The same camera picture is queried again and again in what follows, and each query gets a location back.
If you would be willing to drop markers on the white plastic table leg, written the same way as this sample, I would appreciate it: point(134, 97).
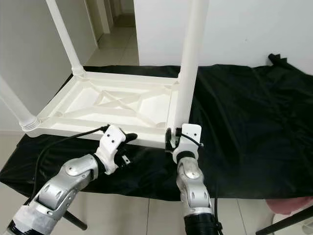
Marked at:
point(17, 105)
point(63, 34)
point(190, 58)

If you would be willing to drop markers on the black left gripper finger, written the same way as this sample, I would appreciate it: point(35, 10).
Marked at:
point(130, 137)

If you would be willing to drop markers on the white plastic children table top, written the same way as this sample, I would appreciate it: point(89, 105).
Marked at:
point(102, 115)

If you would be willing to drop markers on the black metal table leg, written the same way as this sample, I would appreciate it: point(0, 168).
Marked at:
point(74, 220)
point(286, 227)

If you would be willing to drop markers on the black fabric table cover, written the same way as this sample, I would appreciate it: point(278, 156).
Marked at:
point(264, 147)

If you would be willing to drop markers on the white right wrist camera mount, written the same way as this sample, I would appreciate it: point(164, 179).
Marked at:
point(190, 132)

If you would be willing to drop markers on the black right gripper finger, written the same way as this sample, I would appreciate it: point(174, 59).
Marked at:
point(168, 137)

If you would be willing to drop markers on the pink plastic object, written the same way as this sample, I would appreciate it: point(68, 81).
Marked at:
point(291, 205)

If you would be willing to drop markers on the white door frame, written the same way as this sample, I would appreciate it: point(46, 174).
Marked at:
point(100, 19)

